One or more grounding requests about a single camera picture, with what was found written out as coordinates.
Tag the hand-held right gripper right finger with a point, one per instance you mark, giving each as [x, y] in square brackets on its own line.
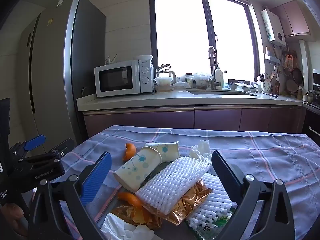
[225, 173]

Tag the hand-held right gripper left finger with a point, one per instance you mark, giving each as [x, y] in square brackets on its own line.
[97, 178]

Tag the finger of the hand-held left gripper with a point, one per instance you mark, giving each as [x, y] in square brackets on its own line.
[42, 158]
[35, 142]

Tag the orange peel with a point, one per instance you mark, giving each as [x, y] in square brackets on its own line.
[130, 152]
[130, 198]

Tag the clear green snack wrapper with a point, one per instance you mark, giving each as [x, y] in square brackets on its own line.
[207, 232]

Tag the person's left hand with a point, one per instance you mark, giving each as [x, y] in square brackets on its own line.
[12, 211]

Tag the white foam fruit net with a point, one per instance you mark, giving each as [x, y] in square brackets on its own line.
[172, 182]
[212, 200]

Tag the crumpled white tissue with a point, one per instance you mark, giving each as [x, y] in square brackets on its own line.
[120, 230]
[200, 151]

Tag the dotted paper cup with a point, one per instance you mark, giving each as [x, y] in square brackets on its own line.
[166, 151]
[136, 167]

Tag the checked blue tablecloth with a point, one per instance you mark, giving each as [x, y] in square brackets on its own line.
[262, 155]

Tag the gold foil snack wrapper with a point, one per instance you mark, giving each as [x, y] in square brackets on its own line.
[182, 205]

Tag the purple kitchen counter cabinet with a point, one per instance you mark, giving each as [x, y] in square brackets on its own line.
[217, 120]

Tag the silver refrigerator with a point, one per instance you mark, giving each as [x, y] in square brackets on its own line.
[50, 80]

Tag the glass food jar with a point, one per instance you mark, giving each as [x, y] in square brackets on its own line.
[202, 81]

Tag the white pump bottle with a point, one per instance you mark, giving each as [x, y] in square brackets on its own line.
[219, 77]

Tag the white dotted utensil holder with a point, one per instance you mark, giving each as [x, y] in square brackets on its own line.
[266, 85]

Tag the white microwave oven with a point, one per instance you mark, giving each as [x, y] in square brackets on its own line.
[115, 78]

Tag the black built-in oven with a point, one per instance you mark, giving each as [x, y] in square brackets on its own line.
[313, 122]

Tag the white glass bowl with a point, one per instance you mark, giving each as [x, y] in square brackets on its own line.
[163, 81]

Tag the metal kitchen faucet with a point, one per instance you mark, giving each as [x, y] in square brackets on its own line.
[212, 62]

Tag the hanging frying pan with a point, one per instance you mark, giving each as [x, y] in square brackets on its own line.
[297, 76]

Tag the kitchen window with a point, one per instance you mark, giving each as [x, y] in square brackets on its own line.
[180, 30]

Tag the white water heater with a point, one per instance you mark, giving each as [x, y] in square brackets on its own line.
[273, 27]

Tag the pink wall cabinet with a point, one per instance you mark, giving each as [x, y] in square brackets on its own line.
[295, 20]

